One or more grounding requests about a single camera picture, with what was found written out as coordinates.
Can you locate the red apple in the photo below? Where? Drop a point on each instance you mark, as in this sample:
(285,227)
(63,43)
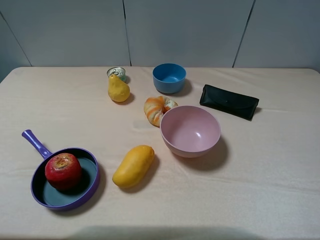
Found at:
(63,171)

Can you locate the pink bowl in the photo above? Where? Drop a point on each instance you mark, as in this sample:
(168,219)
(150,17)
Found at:
(189,131)

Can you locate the blue bowl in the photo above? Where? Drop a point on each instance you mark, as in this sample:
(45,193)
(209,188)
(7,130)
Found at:
(169,78)

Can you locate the yellow mango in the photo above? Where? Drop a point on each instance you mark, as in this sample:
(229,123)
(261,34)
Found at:
(134,166)

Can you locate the yellow pear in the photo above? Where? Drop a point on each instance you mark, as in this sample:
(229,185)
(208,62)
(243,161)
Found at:
(118,90)

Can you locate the small tin can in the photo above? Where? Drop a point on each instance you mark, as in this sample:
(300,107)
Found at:
(119,72)

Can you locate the black glasses case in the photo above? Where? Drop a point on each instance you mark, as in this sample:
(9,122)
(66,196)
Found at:
(236,104)

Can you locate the purple frying pan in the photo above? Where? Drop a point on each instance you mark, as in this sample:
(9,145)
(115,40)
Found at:
(51,198)

